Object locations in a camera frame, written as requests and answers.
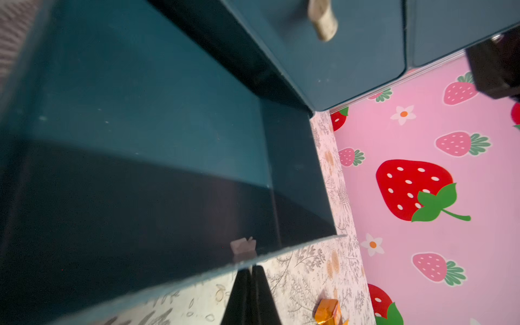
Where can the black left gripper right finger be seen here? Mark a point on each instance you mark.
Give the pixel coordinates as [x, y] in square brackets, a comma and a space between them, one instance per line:
[263, 307]

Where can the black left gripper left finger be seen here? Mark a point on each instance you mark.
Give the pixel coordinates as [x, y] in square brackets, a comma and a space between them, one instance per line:
[238, 309]

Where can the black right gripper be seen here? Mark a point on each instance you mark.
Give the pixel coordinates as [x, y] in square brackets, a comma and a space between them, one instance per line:
[494, 64]

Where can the orange cookie packet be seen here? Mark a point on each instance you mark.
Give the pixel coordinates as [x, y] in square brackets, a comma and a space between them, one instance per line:
[329, 312]

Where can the teal drawer cabinet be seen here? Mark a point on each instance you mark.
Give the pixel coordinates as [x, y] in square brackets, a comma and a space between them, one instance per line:
[150, 150]

